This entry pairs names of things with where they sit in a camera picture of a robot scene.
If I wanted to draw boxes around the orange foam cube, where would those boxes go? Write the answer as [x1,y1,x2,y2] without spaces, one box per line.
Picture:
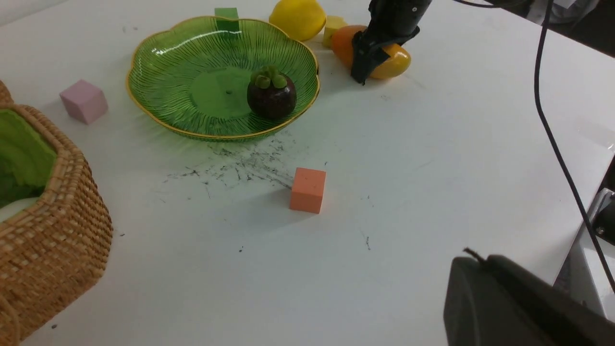
[289,167,327,214]

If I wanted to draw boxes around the yellow foam cube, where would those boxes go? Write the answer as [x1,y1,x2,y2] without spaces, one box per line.
[321,15,347,49]

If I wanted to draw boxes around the orange mango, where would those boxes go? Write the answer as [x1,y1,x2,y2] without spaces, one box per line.
[330,25,411,80]

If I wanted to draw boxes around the white radish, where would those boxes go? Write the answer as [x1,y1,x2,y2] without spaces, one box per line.
[0,197,38,223]

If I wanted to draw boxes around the pink foam cube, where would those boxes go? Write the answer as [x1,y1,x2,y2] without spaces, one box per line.
[59,79,109,125]

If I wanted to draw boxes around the green foam cube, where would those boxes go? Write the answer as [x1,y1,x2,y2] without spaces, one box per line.
[214,7,240,39]

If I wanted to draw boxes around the green glass plate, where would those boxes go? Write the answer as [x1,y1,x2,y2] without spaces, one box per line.
[125,16,320,142]

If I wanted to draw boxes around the left gripper own finger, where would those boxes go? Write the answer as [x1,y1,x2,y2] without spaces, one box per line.
[443,248,615,346]

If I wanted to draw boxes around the dark purple mangosteen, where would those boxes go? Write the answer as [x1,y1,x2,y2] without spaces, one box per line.
[246,65,297,120]

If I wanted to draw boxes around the woven wicker basket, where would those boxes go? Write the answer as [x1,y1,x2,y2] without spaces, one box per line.
[1,85,113,346]

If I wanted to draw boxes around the yellow lemon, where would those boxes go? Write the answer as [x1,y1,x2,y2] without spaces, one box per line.
[269,0,326,41]

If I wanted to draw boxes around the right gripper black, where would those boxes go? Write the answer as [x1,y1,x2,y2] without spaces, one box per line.
[351,0,432,85]

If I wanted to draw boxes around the white table frame bracket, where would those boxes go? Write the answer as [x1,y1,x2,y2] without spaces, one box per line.
[553,179,615,321]

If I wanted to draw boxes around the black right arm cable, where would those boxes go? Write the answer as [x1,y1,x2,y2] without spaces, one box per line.
[452,0,615,294]

